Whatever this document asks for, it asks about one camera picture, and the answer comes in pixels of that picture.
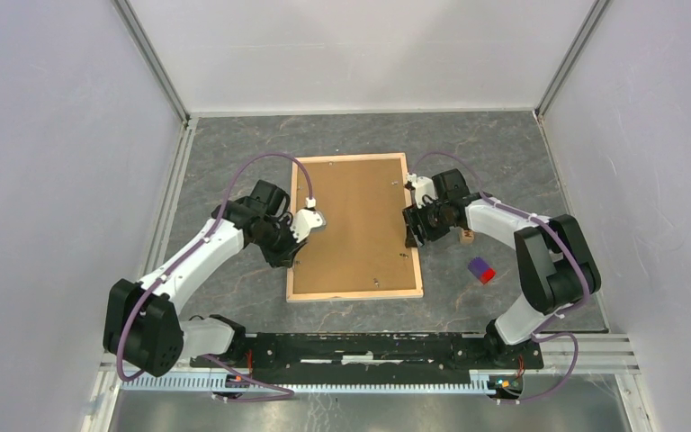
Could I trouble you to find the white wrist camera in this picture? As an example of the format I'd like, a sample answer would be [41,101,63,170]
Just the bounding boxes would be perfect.
[291,197,327,243]
[404,173,437,209]

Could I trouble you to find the left aluminium corner post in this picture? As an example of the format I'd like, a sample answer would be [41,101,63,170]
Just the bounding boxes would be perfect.
[112,0,191,123]

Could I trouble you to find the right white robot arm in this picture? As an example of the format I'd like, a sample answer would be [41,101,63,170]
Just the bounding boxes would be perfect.
[402,169,601,367]

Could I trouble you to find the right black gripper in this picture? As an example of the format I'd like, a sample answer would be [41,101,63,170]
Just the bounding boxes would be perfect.
[401,196,450,248]

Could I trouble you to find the white photo frame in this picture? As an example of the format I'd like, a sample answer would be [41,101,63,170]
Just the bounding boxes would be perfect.
[286,153,424,302]

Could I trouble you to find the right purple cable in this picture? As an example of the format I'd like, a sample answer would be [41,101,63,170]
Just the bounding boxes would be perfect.
[409,151,592,405]

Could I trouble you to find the slotted cable duct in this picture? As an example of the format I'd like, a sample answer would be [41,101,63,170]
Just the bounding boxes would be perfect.
[121,370,496,396]

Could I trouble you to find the right aluminium corner post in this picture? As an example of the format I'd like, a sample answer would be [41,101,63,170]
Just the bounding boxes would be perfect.
[534,0,612,122]

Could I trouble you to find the purple and red block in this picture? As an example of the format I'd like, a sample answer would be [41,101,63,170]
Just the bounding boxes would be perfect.
[467,256,496,284]

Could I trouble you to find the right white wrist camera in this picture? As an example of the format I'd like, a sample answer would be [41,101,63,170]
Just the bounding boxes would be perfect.
[404,173,437,209]

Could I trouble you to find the aluminium corner post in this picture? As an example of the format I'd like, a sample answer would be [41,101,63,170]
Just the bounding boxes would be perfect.
[112,0,191,123]
[534,0,612,122]

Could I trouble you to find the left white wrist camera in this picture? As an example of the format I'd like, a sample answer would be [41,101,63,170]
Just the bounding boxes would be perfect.
[291,197,327,243]

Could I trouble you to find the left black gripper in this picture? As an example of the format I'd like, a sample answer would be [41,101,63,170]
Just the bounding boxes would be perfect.
[252,216,309,269]

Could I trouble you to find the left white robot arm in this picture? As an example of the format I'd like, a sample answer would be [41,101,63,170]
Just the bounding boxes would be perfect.
[103,180,326,382]

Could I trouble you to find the wooden letter cube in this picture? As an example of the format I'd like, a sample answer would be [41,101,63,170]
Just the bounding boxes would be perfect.
[459,229,475,245]

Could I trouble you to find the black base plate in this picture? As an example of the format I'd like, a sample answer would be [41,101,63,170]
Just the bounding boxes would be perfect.
[219,332,544,385]

